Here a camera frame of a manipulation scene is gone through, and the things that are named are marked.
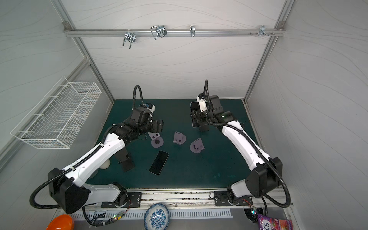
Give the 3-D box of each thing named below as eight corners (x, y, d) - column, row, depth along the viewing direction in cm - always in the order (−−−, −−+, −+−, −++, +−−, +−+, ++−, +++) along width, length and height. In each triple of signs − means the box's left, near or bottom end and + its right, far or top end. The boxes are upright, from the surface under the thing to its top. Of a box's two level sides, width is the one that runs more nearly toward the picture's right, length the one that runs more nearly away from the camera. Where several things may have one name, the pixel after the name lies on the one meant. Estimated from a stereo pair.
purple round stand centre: (173, 143, 97) (172, 136, 91) (175, 137, 100) (175, 131, 94) (183, 146, 96) (183, 140, 89) (185, 140, 99) (185, 133, 92)
